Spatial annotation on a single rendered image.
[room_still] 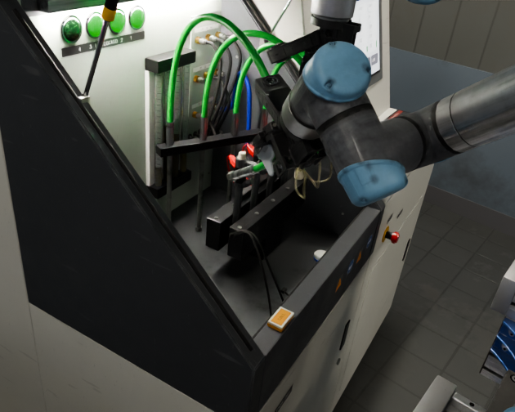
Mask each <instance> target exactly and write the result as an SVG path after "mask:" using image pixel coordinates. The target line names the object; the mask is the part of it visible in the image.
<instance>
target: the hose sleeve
mask: <svg viewBox="0 0 515 412"><path fill-rule="evenodd" d="M254 165H256V164H253V165H250V166H248V167H245V168H241V169H238V170H235V171H233V172H232V173H231V177H232V178H233V179H234V180H237V179H240V178H243V177H247V176H252V175H254V174H256V173H259V172H254V170H253V166H254Z"/></svg>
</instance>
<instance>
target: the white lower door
mask: <svg viewBox="0 0 515 412"><path fill-rule="evenodd" d="M368 262H369V259H368V260H367V261H366V263H365V265H364V266H363V267H362V268H361V269H360V271H359V272H358V274H357V275H356V277H355V278H354V280H353V281H352V282H351V283H350V285H349V286H348V288H347V289H346V291H345V292H344V294H343V295H342V297H341V298H340V299H339V300H338V302H337V303H336V305H335V306H334V308H333V309H332V311H331V312H330V313H329V314H328V316H327V317H326V319H325V320H324V322H323V323H322V325H321V326H320V328H319V329H318V330H317V331H316V333H315V334H314V336H313V337H312V338H311V340H310V342H309V343H308V344H307V345H306V347H305V348H304V349H303V351H302V353H301V354H300V355H299V357H298V358H297V360H296V361H295V362H294V363H293V365H292V366H291V368H290V369H289V371H288V373H287V374H286V375H285V376H284V378H283V379H282V380H281V382H280V384H279V385H278V386H277V388H276V389H275V390H274V391H273V393H272V394H271V396H270V397H269V399H268V400H267V402H266V403H265V405H264V406H263V407H262V408H261V410H260V411H259V412H329V411H330V407H331V404H332V400H333V397H334V392H335V388H336V385H337V381H338V376H339V373H340V369H341V366H342V362H343V357H344V354H345V351H346V347H347V341H348V338H349V335H350V332H351V328H352V322H353V319H354V316H355V313H356V307H357V303H358V300H359V297H360V294H361V288H362V285H363V281H364V278H365V273H366V269H367V266H368Z"/></svg>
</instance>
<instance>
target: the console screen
mask: <svg viewBox="0 0 515 412"><path fill-rule="evenodd" d="M352 21H353V22H357V23H361V24H362V25H361V29H360V32H358V33H357V34H356V41H355V46H357V47H359V48H360V49H361V50H362V51H363V52H364V53H365V54H366V56H367V57H368V59H369V62H370V65H371V80H370V83H369V86H368V87H370V86H371V85H373V84H375V83H376V82H377V81H379V80H380V79H382V78H383V44H382V0H356V7H355V11H354V16H353V17H352Z"/></svg>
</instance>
